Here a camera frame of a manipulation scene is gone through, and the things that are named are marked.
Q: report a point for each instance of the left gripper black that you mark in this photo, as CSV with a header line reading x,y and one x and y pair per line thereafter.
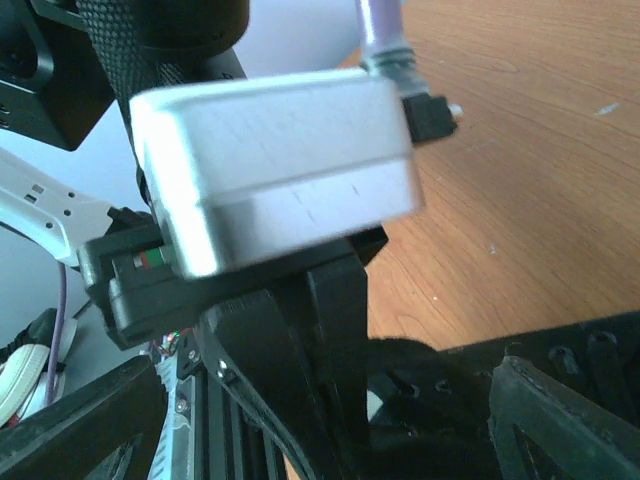
x,y
254,343

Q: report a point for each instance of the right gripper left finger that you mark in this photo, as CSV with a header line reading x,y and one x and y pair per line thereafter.
x,y
108,429

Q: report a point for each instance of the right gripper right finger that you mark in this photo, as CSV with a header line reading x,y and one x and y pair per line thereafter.
x,y
541,429

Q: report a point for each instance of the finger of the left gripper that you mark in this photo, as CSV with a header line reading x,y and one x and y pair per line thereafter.
x,y
336,370

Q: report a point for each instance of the black canvas shoe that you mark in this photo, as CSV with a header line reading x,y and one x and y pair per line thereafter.
x,y
433,421

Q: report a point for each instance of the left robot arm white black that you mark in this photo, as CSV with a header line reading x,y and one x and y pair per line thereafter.
x,y
64,62

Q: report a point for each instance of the white sneaker in background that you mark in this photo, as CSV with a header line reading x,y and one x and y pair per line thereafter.
x,y
24,367

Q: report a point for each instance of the light blue cable duct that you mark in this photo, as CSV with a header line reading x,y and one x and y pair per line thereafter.
x,y
175,452

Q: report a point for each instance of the black aluminium frame base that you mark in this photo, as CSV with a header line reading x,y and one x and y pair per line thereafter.
x,y
228,445

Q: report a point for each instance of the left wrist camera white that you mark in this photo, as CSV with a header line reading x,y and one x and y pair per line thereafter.
x,y
244,171

